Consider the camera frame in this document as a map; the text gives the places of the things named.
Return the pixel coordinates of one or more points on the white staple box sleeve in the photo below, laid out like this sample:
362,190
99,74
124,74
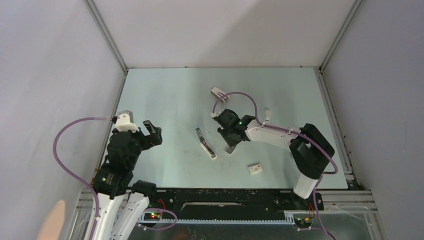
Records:
255,169

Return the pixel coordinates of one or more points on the small white mini stapler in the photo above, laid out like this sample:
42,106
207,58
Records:
267,115

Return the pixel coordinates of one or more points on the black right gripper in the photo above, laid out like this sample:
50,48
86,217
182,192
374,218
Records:
231,143

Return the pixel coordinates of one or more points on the staple tray with staples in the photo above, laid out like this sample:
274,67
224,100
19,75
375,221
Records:
230,149

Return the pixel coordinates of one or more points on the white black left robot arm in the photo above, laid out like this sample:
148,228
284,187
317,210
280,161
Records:
110,187

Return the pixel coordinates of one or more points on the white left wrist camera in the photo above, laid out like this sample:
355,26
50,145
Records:
124,122

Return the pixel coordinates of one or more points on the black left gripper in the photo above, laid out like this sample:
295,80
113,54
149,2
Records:
154,138

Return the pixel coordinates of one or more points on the white staple remover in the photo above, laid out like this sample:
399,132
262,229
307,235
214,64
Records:
219,94

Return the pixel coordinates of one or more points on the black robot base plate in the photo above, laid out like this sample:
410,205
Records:
233,205

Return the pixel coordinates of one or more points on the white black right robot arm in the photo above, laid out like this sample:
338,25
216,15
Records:
309,149

